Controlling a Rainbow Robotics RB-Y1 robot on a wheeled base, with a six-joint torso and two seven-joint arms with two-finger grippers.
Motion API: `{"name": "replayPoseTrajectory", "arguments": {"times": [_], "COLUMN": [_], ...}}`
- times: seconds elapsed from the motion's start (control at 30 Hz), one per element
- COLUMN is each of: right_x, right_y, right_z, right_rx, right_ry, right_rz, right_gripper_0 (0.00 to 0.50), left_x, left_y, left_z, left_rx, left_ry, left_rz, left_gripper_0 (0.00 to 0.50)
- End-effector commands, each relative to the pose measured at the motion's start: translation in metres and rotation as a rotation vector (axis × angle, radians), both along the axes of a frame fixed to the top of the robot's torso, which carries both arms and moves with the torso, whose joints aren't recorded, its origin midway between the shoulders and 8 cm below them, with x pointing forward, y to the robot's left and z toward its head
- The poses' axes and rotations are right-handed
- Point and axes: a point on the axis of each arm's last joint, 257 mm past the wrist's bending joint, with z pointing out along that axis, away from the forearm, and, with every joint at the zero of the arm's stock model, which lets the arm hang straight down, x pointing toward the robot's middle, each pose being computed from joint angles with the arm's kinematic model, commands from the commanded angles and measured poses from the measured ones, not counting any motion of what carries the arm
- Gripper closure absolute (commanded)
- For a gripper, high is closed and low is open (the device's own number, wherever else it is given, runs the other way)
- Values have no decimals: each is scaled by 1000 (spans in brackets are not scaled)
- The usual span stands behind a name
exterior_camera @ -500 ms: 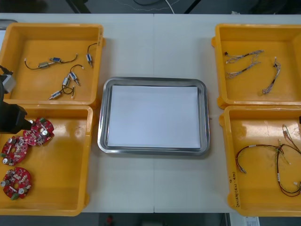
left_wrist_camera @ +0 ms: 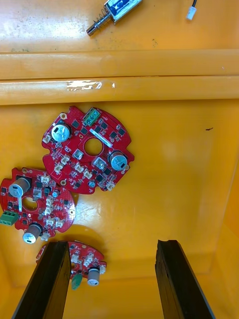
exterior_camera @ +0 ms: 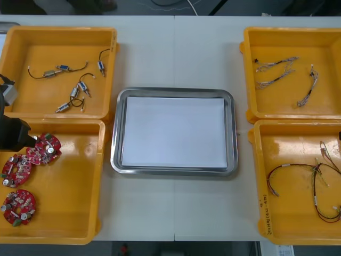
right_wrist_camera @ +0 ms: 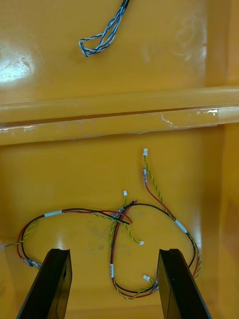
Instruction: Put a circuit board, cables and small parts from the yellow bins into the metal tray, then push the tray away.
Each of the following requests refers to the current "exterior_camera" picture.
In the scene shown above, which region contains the white paper sheet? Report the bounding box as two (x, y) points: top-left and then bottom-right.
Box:
(121, 96), (228, 169)

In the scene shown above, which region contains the yellow-orange plastic bin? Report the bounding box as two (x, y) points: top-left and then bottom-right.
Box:
(248, 119), (341, 245)
(239, 26), (341, 124)
(0, 119), (106, 245)
(0, 26), (120, 123)

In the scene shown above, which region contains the grey object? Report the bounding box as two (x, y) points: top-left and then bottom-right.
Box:
(0, 21), (21, 35)

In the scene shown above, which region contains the red black green-yellow wire harness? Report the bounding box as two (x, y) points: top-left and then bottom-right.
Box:
(312, 168), (341, 223)
(266, 163), (331, 198)
(319, 140), (341, 173)

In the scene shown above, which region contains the steel tray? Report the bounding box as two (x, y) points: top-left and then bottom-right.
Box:
(110, 87), (239, 177)

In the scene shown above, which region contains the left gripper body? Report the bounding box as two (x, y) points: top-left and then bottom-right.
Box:
(0, 115), (33, 151)

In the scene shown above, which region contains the white cable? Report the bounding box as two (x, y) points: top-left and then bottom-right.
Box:
(185, 0), (199, 16)

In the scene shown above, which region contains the blue-white twisted wire harness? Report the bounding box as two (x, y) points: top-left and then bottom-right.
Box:
(296, 63), (320, 108)
(255, 60), (297, 89)
(252, 55), (300, 73)

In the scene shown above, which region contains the group of metal solenoids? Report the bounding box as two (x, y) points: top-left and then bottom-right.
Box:
(27, 48), (111, 114)

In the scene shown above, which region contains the round red circuit board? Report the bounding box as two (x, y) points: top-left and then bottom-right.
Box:
(26, 133), (62, 166)
(0, 189), (37, 228)
(1, 153), (33, 186)

